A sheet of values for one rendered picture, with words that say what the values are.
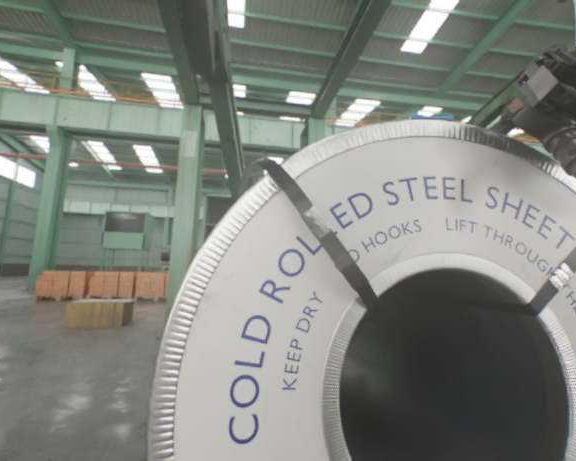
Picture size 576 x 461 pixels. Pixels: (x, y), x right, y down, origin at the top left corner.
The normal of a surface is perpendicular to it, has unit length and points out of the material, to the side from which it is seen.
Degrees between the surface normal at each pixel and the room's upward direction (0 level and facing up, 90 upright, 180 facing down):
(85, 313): 90
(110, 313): 90
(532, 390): 85
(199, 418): 90
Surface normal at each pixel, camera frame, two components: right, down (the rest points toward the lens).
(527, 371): -0.99, 0.01
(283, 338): 0.17, -0.15
